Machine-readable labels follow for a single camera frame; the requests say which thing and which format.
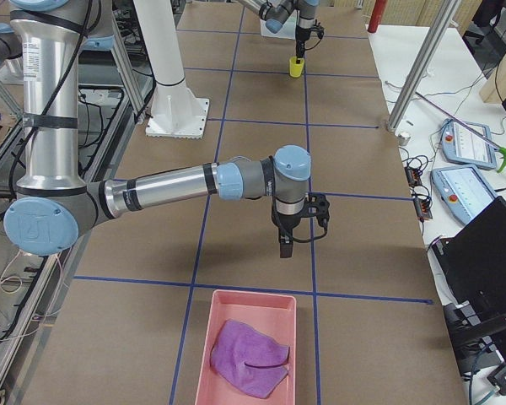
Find pink plastic bin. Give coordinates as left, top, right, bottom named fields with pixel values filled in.
left=195, top=289, right=297, bottom=404

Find left teach pendant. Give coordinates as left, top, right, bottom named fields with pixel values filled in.
left=441, top=119, right=497, bottom=170

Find right teach pendant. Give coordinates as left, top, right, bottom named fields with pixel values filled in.
left=431, top=164, right=498, bottom=225

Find purple microfiber cloth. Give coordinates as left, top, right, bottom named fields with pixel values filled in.
left=210, top=320, right=290, bottom=399

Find green handled reacher grabber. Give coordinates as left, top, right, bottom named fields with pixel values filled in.
left=415, top=91, right=506, bottom=173

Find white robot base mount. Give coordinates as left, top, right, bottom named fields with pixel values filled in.
left=136, top=1, right=210, bottom=139

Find aluminium frame post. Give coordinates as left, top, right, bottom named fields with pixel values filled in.
left=386, top=0, right=460, bottom=132

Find teach pendant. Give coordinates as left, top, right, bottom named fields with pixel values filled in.
left=431, top=164, right=498, bottom=225
left=441, top=119, right=497, bottom=170

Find yellow plastic cup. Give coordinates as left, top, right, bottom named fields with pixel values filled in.
left=289, top=57, right=305, bottom=78

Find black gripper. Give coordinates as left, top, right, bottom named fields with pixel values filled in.
left=295, top=25, right=310, bottom=64
left=272, top=205, right=304, bottom=258

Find red fire extinguisher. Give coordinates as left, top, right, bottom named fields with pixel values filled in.
left=367, top=0, right=388, bottom=34

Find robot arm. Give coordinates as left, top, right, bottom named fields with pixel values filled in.
left=0, top=1, right=317, bottom=258
left=238, top=0, right=325, bottom=67

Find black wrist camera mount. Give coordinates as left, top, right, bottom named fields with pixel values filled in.
left=304, top=192, right=330, bottom=229

